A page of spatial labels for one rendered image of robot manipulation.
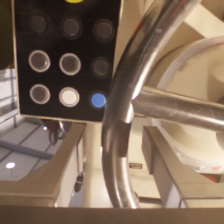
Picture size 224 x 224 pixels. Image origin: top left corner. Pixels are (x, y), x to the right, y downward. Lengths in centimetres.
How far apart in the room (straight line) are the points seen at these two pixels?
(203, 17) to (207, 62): 15
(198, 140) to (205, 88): 8
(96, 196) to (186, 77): 38
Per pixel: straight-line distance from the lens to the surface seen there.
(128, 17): 36
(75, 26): 25
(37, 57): 27
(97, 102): 25
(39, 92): 27
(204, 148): 31
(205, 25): 41
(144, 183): 47
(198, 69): 27
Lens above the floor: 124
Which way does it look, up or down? 17 degrees up
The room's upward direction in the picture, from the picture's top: 174 degrees counter-clockwise
